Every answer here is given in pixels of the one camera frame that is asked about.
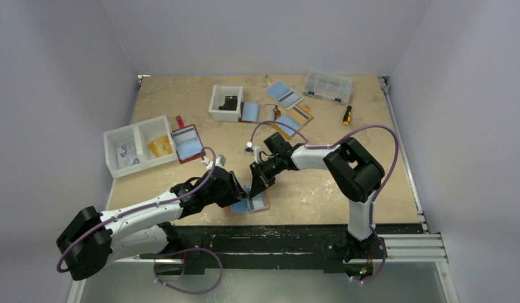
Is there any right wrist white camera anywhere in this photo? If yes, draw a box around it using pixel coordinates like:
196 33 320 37
245 141 261 156

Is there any wrist white camera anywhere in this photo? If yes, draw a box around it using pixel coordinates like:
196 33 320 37
202 155 226 170
245 141 261 156

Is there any white card holder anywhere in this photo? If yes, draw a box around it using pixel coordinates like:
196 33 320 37
264 80 304 110

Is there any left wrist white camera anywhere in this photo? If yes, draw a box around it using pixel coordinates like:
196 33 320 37
202 155 226 170

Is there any yellow black screwdriver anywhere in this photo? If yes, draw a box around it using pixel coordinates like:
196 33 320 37
342 105 353 126

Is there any printed card in bin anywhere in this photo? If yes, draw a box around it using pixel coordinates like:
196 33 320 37
116 141 140 169

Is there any orange card in bin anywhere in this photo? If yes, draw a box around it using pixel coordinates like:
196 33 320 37
148 135 173 158

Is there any orange card holder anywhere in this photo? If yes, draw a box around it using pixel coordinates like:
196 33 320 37
272 105 314 140

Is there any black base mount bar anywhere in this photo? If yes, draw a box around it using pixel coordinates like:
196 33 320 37
136 223 426 277

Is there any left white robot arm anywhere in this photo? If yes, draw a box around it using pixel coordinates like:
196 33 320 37
56 167 248 281

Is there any brown open card holder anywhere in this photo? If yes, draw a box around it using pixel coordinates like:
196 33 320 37
238 102 281 124

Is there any white two-compartment bin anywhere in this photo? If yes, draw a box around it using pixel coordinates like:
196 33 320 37
103 116 178 179

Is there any black object in box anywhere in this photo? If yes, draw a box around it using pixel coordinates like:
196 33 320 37
219 95 238 111

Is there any small white square box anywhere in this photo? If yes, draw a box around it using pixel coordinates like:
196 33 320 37
209 85 243 122

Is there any pink card holder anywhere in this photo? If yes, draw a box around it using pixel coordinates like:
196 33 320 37
224 193 270 217

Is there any clear plastic organizer box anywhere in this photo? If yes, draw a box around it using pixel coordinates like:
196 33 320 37
303 69 353 104

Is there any aluminium frame rail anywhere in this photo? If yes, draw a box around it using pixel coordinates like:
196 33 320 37
66 234 460 302

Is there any red card holder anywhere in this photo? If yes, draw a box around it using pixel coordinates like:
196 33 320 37
171 116 205 163

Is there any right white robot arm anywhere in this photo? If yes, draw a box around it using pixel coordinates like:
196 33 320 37
249 133 385 259

